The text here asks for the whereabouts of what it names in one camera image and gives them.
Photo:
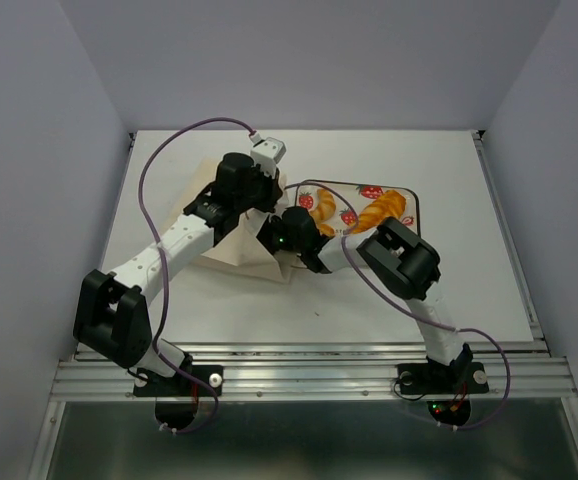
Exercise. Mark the aluminium front frame rails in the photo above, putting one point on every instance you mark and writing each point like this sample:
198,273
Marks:
326,372

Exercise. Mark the strawberry print tray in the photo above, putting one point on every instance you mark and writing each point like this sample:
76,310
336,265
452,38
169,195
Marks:
351,199

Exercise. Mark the fake croissant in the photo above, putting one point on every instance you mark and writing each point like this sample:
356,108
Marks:
325,208

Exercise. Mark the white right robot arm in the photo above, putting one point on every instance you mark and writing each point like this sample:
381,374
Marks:
405,264

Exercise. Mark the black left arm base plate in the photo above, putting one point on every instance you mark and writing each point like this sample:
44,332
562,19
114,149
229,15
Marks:
150,385

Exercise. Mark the beige paper bag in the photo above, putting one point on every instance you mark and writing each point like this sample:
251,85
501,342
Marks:
240,253

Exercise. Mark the fake round bread roll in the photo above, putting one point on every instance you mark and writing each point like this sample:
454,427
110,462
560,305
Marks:
326,230

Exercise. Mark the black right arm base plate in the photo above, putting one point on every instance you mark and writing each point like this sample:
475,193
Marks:
430,379

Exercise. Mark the aluminium table edge rail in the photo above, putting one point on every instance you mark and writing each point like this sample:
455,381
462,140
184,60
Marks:
520,278

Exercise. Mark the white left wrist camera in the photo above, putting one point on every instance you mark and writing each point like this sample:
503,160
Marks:
266,153

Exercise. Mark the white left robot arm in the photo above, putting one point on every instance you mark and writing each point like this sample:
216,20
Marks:
112,315

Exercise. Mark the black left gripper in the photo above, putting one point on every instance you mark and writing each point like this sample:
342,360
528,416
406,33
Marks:
273,186

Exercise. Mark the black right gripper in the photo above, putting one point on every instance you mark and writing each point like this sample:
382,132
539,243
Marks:
274,221

